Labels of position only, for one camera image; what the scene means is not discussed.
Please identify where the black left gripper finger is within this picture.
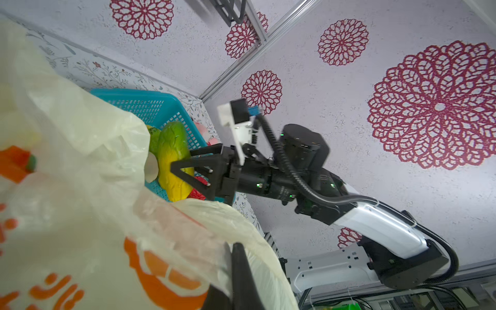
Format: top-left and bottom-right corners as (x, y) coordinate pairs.
(201, 242), (266, 310)

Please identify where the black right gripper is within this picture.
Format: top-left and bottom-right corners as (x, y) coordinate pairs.
(170, 144), (298, 205)

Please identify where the green yellow toy mango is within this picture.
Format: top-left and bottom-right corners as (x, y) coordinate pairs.
(156, 121), (193, 202)

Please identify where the cream plastic bag orange print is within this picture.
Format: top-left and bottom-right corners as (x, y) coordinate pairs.
(1, 19), (297, 309)

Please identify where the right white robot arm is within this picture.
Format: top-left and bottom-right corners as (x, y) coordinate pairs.
(170, 116), (459, 293)

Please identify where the green toy fruit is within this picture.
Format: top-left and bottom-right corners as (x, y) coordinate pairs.
(147, 125), (161, 156)

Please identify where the teal plastic basket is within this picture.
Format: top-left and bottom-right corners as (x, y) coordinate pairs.
(90, 89), (208, 201)

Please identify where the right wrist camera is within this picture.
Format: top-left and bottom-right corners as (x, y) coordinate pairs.
(217, 98), (259, 166)

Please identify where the grey slotted wall shelf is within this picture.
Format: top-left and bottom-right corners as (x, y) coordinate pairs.
(210, 0), (247, 27)

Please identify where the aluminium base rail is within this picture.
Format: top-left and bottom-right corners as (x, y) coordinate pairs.
(302, 273), (495, 309)

